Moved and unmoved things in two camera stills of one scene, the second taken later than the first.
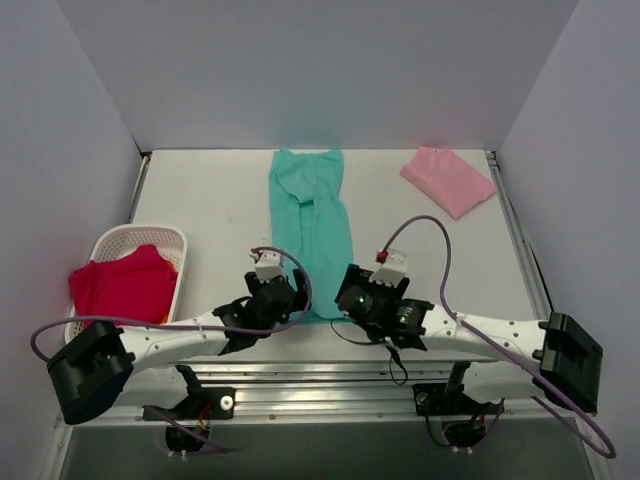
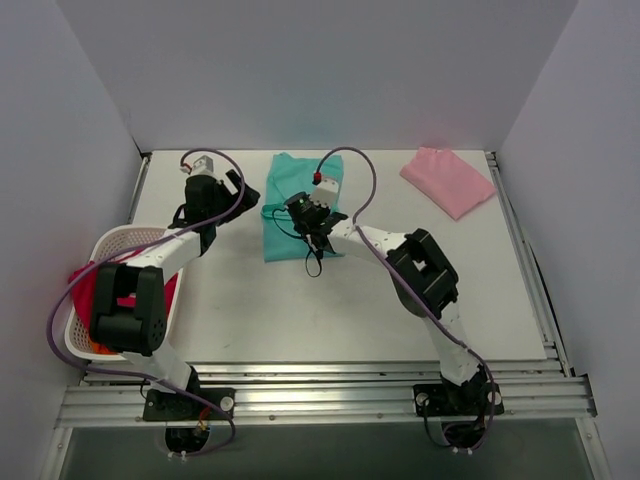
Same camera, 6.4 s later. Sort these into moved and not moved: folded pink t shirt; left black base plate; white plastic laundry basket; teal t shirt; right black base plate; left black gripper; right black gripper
Moved: right black gripper; left black gripper; teal t shirt
Not moved: folded pink t shirt; white plastic laundry basket; right black base plate; left black base plate
